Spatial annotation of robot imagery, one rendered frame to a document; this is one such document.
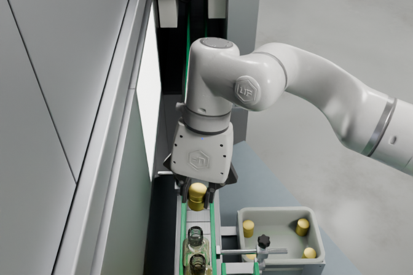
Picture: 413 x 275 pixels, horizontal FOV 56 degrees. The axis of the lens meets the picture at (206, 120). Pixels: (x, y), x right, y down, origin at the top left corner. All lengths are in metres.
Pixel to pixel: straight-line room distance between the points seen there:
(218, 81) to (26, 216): 0.30
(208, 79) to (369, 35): 3.32
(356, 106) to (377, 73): 2.81
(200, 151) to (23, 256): 0.33
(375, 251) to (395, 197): 0.39
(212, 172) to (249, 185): 0.69
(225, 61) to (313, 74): 0.14
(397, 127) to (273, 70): 0.17
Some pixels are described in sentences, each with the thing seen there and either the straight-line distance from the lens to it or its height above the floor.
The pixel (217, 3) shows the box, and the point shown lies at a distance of 1.56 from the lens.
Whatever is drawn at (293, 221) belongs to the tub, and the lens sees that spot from 1.23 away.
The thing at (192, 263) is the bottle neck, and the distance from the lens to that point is 0.74.
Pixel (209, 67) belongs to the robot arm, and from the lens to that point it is 0.55.
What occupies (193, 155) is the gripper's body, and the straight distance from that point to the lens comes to 0.64.
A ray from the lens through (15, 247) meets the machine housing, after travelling 0.39.
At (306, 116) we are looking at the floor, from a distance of 2.75.
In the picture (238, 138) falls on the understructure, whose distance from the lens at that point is 1.86.
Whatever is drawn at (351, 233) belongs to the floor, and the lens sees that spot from 2.23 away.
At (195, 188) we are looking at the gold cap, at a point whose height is 1.23.
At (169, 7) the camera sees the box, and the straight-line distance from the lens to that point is 1.59.
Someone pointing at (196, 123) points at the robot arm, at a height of 1.39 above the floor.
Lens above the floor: 1.80
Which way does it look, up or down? 43 degrees down
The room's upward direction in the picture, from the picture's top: straight up
